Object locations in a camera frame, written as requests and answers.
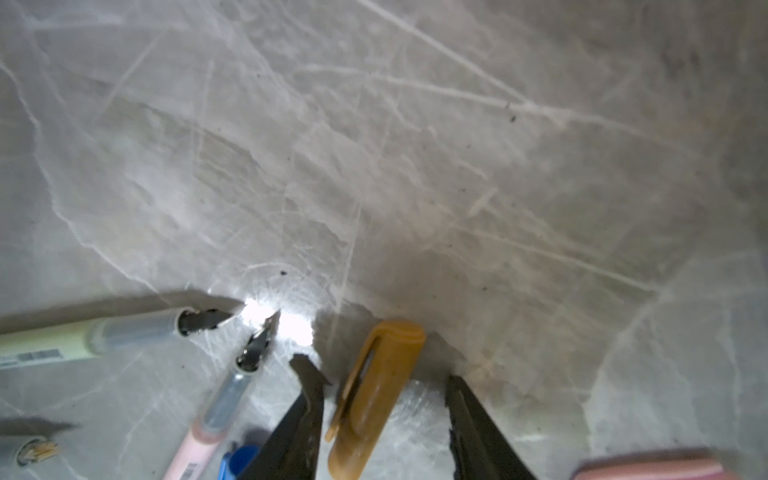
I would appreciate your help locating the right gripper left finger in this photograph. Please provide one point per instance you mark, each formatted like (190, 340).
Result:
(291, 452)

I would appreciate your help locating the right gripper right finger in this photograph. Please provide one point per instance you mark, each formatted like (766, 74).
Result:
(479, 449)

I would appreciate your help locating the pink pen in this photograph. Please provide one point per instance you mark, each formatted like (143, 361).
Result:
(210, 427)

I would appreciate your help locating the brown pen cap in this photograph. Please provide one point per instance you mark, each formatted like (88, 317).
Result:
(380, 372)

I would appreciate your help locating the pink pen cap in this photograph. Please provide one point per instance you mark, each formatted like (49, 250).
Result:
(694, 469)

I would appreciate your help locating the blue pen cap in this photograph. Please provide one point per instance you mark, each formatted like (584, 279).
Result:
(236, 460)

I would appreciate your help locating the green pen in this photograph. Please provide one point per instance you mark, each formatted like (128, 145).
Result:
(92, 338)

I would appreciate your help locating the blue pen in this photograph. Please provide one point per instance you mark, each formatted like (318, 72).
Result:
(21, 451)

